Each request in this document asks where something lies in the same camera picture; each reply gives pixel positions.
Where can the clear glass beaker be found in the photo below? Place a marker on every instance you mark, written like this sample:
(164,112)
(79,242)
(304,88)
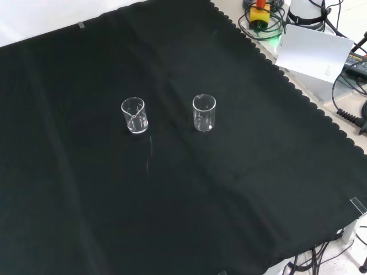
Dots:
(134,120)
(204,117)

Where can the black bench cloth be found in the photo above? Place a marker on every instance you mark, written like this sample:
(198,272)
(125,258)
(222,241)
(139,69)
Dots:
(200,186)

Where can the yellow stop button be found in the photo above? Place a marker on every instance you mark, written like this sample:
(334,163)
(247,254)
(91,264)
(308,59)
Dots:
(259,17)

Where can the grey tape strip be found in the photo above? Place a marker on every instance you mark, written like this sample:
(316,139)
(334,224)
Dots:
(81,25)

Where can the pale board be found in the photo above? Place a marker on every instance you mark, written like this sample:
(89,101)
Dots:
(312,51)

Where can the clear tape strip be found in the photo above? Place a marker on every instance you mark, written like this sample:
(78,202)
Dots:
(358,205)

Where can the black power adapter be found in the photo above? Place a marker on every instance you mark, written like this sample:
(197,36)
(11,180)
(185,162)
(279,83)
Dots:
(357,63)

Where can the white bench leg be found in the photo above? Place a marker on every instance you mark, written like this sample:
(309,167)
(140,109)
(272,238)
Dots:
(351,230)

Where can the black tripod leg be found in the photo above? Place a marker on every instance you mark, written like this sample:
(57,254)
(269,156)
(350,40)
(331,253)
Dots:
(360,43)

